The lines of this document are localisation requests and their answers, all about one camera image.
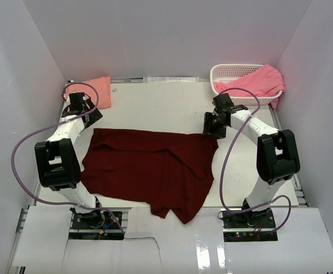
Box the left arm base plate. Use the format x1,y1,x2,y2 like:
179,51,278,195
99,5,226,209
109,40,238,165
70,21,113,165
68,211,128,240

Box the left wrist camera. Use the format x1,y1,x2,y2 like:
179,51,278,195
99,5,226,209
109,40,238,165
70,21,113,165
61,91,76,103

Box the white paper sheets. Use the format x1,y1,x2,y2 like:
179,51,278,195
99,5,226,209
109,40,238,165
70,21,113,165
143,76,199,83

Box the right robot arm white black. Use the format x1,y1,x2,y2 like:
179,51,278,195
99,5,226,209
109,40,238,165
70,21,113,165
202,93,300,228

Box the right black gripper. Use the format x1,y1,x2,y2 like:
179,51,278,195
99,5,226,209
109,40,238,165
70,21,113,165
202,112,228,140

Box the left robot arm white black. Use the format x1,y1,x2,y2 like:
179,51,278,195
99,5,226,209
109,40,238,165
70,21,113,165
34,92,105,228

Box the dark red t shirt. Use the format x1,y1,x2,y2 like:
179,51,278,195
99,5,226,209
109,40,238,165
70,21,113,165
81,128,218,224

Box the pink t shirt in basket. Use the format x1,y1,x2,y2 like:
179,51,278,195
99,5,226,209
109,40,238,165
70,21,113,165
214,63,286,109

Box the folded salmon pink t shirt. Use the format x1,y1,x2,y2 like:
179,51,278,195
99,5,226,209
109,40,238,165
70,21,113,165
80,76,112,109

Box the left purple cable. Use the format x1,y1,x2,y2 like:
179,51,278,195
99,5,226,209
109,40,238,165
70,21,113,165
11,82,125,233

